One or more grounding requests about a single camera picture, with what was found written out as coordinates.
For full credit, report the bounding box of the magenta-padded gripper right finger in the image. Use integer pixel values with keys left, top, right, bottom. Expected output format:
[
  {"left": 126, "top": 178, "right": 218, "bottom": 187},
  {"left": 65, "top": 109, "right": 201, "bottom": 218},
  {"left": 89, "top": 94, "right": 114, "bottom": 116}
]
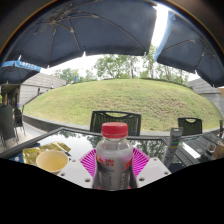
[{"left": 132, "top": 147, "right": 172, "bottom": 186}]

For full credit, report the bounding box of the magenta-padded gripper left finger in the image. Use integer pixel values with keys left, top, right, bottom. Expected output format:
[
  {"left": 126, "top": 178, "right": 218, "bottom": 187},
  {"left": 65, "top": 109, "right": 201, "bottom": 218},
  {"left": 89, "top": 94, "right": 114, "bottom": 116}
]
[{"left": 58, "top": 147, "right": 98, "bottom": 190}]

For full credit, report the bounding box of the clear red-capped drink bottle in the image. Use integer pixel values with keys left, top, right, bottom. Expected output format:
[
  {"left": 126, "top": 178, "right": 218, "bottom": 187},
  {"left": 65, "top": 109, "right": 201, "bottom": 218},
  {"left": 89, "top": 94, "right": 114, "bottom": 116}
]
[{"left": 94, "top": 121, "right": 135, "bottom": 192}]

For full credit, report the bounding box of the grey upright tube pack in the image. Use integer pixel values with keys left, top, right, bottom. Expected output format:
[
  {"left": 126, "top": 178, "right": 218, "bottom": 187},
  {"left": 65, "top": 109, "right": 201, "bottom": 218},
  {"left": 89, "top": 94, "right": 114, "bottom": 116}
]
[{"left": 162, "top": 127, "right": 184, "bottom": 168}]

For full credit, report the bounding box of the black mesh chair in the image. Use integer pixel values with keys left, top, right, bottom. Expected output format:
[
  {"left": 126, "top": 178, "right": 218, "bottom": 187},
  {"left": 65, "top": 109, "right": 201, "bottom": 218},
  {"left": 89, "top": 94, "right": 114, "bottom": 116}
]
[
  {"left": 177, "top": 116, "right": 204, "bottom": 136},
  {"left": 89, "top": 110, "right": 143, "bottom": 137}
]

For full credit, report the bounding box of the yellow foil packet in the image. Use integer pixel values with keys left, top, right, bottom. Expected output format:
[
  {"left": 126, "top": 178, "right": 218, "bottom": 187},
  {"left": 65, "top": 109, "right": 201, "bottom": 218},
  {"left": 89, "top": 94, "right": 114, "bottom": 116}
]
[{"left": 22, "top": 141, "right": 72, "bottom": 166}]

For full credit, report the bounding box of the small round ashtray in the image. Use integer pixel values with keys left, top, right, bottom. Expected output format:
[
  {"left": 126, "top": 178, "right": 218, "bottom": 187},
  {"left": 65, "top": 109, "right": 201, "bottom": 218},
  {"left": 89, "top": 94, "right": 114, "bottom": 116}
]
[{"left": 206, "top": 143, "right": 218, "bottom": 155}]

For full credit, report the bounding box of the brown paper bag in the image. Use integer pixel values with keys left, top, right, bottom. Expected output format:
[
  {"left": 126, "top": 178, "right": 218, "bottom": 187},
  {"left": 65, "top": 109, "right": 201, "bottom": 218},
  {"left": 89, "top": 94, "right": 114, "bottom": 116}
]
[{"left": 213, "top": 141, "right": 224, "bottom": 160}]

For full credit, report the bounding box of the group of dark chairs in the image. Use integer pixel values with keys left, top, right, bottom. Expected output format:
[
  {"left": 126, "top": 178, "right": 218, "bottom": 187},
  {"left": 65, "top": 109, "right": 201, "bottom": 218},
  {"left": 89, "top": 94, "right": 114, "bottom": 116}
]
[{"left": 218, "top": 119, "right": 224, "bottom": 138}]

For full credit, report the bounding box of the dark woven chair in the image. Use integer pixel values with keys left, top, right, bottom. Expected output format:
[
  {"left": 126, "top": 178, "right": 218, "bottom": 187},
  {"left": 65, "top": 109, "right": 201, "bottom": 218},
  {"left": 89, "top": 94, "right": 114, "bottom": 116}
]
[{"left": 0, "top": 104, "right": 27, "bottom": 142}]

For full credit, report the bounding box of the navy umbrella with blue trim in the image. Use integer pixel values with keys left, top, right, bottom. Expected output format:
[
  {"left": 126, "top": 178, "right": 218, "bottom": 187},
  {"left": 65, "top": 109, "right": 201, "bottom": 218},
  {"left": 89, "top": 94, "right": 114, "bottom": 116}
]
[{"left": 0, "top": 59, "right": 43, "bottom": 86}]

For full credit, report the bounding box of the large navy patio umbrella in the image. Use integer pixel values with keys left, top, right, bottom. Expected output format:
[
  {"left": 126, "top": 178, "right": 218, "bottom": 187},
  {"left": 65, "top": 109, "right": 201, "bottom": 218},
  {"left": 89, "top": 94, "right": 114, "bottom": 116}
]
[
  {"left": 153, "top": 9, "right": 224, "bottom": 88},
  {"left": 0, "top": 0, "right": 158, "bottom": 69}
]

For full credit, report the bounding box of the cream mug with yellow handle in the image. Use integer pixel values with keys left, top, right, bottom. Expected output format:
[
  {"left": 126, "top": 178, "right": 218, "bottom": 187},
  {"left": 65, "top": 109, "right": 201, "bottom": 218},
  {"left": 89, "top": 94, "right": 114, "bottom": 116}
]
[{"left": 35, "top": 149, "right": 70, "bottom": 175}]

